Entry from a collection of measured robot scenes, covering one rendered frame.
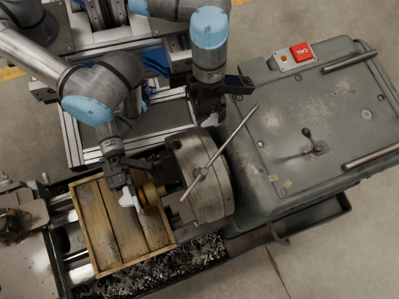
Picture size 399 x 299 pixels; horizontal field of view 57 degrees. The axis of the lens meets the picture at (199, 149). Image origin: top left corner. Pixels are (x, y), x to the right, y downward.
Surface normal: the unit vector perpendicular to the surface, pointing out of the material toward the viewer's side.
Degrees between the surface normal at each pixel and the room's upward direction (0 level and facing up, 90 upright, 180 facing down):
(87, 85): 6
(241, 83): 31
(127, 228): 0
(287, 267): 0
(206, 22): 15
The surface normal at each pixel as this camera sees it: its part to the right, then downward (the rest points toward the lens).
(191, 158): 0.01, -0.44
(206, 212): 0.34, 0.58
